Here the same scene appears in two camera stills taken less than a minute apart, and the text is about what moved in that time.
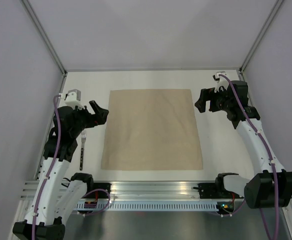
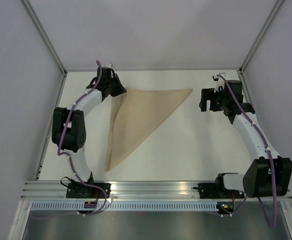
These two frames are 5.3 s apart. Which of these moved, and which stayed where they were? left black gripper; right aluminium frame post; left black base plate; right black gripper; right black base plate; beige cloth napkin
Moved: left black gripper; beige cloth napkin
Stayed: right black gripper; right aluminium frame post; right black base plate; left black base plate
